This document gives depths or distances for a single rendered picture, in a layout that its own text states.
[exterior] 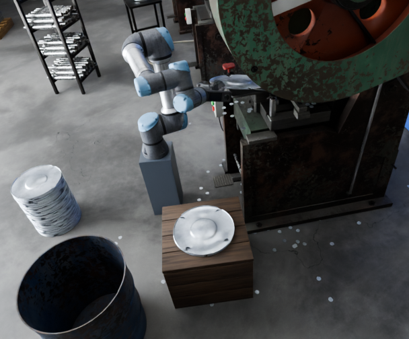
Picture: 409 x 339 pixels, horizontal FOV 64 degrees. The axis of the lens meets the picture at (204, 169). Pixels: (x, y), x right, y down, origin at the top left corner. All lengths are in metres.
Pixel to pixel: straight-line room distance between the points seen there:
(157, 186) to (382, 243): 1.31
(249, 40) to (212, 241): 0.87
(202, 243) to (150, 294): 0.48
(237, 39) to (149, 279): 1.32
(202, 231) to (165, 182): 0.50
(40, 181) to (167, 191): 0.75
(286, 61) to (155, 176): 1.05
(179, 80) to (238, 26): 0.34
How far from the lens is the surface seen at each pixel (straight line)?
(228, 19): 1.08
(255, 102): 1.74
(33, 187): 2.15
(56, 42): 3.76
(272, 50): 1.16
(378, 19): 1.39
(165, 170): 1.88
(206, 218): 1.60
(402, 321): 1.88
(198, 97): 1.35
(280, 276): 1.85
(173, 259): 1.51
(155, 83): 1.29
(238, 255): 1.49
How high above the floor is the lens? 1.60
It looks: 42 degrees down
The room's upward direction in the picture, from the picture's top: 8 degrees counter-clockwise
